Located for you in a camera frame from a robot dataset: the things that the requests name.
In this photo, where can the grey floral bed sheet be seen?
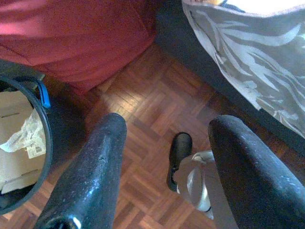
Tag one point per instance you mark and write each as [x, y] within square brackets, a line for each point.
[250, 47]

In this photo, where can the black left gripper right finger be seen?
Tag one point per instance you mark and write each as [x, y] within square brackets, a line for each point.
[257, 190]

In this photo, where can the flattened brown cardboard box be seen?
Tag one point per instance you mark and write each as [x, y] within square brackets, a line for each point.
[14, 167]

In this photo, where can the red cushion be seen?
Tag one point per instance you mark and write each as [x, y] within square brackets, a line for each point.
[71, 35]

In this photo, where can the crumpled white paper wrapper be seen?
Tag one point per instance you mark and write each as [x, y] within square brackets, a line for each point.
[28, 133]

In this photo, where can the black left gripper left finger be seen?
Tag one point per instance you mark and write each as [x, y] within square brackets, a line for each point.
[95, 179]

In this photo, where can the black bed base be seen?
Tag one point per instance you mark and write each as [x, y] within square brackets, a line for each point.
[186, 47]

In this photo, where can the black round waste bin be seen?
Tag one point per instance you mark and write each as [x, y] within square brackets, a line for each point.
[48, 148]

